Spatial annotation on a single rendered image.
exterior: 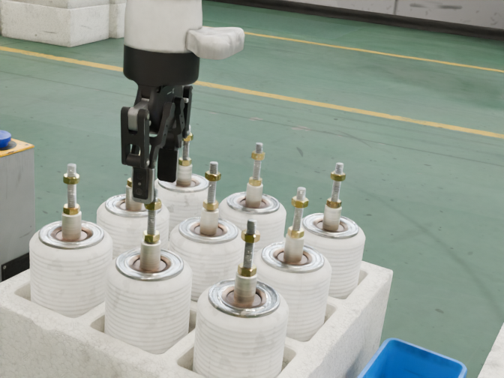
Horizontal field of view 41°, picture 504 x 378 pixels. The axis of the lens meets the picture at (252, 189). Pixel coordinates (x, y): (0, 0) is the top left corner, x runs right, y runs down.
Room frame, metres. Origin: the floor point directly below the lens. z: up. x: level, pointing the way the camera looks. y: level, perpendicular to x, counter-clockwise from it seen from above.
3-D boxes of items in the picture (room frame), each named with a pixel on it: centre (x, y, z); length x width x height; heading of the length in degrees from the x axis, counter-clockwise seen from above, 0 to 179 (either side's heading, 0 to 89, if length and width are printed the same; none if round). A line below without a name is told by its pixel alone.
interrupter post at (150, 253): (0.67, 0.10, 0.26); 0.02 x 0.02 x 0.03
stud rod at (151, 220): (0.67, 0.10, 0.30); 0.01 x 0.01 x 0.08
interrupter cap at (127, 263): (0.67, 0.10, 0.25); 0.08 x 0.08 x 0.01
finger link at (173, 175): (0.70, 0.09, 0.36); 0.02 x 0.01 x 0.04; 78
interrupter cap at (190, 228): (0.77, 0.05, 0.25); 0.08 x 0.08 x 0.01
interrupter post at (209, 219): (0.77, 0.05, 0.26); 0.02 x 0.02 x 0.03
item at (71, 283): (0.72, 0.21, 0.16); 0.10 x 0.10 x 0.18
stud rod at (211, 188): (0.77, 0.05, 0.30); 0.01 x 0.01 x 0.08
